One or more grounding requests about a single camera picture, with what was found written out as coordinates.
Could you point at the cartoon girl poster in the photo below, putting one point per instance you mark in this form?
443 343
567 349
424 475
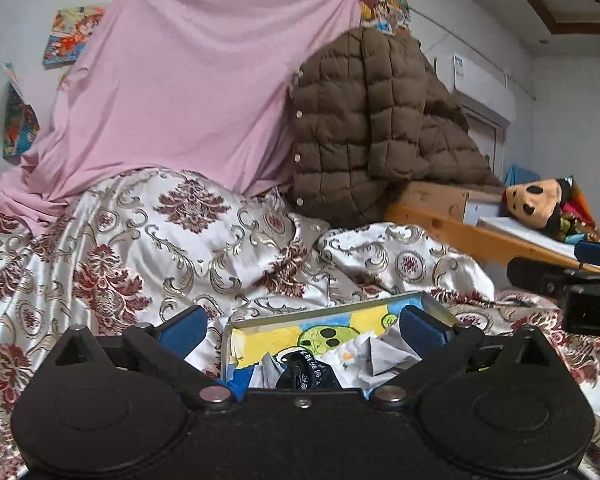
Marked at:
70 32

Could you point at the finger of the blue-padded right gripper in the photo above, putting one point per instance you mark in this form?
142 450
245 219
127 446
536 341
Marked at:
587 252
542 278

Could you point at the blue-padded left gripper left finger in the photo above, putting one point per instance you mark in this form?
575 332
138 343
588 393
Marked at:
174 339

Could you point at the brown quilted jacket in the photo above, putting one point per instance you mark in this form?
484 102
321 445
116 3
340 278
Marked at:
370 115

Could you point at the floral satin bedspread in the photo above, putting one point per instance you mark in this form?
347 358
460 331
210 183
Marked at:
147 244

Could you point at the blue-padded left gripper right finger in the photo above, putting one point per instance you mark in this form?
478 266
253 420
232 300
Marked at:
429 332

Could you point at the white air conditioner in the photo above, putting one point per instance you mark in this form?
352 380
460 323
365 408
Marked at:
478 90

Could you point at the cartoon poster right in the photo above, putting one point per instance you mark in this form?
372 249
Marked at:
391 17

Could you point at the colourful kite poster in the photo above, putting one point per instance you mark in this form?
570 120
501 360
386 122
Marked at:
20 121

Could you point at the black fabric pouch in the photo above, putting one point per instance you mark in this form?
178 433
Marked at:
301 371

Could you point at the grey blue cloth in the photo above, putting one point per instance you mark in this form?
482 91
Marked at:
364 362

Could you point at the plush doll head toy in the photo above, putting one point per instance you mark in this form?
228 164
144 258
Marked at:
555 207

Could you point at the metal tray with frog picture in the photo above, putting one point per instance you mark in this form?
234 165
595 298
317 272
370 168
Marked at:
317 331

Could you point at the pink hanging sheet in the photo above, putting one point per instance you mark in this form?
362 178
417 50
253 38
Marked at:
197 85

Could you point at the wooden bed frame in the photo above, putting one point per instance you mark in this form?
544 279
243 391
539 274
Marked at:
481 244

